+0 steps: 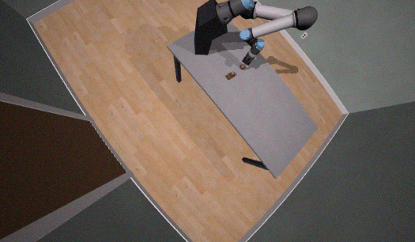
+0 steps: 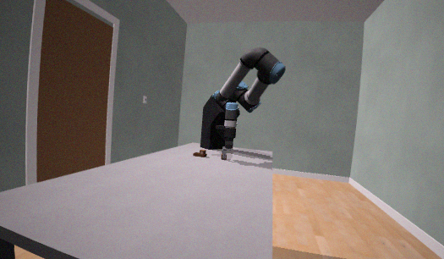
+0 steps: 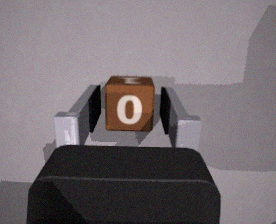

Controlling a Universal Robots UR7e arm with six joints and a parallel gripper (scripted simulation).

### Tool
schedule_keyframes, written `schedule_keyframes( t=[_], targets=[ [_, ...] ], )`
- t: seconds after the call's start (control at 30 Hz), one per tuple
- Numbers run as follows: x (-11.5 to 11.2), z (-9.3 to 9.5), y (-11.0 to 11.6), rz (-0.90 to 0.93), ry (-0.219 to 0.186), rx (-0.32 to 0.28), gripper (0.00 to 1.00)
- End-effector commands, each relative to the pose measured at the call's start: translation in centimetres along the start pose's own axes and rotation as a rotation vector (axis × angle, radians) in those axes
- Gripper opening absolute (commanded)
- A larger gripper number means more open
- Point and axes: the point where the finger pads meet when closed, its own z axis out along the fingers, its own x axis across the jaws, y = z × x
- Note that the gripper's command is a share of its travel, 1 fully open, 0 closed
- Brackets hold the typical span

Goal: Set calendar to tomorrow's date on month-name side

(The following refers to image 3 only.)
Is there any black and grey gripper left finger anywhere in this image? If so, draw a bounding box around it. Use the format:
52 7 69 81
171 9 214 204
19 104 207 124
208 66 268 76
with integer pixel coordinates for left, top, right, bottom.
53 85 101 148

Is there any brown cube with white digit 0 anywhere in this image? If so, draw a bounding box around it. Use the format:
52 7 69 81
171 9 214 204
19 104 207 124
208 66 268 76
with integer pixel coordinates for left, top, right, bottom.
105 76 155 132

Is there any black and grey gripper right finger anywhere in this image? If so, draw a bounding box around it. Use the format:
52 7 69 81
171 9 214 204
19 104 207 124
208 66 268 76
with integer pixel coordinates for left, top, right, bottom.
160 87 202 152

